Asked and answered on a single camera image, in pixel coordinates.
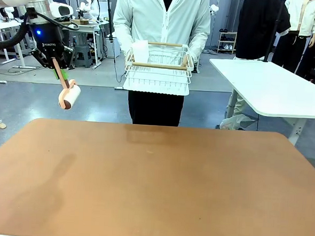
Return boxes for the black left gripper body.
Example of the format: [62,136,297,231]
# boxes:
[29,21,66,62]

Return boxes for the pink lint roller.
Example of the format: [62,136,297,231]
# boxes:
[49,58,83,112]

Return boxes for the white cutlery holder cup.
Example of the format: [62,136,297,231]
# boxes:
[130,39,151,65]

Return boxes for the white wire dish rack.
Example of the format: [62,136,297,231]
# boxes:
[122,40,196,93]

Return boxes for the person's left forearm white sleeve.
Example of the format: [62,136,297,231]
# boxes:
[187,18,211,65]

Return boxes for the person's right forearm white sleeve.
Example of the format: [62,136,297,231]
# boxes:
[111,11,137,59]

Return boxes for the person's left hand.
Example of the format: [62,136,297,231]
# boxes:
[180,54,191,70]

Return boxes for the grey plastic stool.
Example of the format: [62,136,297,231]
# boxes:
[73,44,95,69]

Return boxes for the cardboard box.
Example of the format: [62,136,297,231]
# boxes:
[71,18,90,26]

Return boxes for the light background desk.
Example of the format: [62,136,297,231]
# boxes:
[58,20,111,67]

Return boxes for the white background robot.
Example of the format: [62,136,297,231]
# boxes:
[77,0,101,21]

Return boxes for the black tripod stand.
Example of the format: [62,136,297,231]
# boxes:
[102,0,117,44]

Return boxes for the person body white jacket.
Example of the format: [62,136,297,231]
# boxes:
[106,0,213,129]

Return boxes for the wooden shoe rack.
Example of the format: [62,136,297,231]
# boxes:
[217,30,238,56]

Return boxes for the white plastic bag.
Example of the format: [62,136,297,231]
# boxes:
[219,112,258,132]

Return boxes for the black stand pole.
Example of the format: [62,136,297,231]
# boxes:
[262,0,287,64]

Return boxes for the person in cream jacket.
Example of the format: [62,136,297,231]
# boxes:
[271,0,315,76]

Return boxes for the black floor cable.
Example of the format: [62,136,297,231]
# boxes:
[0,64,44,79]

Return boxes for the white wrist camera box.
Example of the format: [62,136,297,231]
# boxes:
[48,1,75,20]

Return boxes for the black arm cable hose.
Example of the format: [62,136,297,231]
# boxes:
[0,5,81,54]

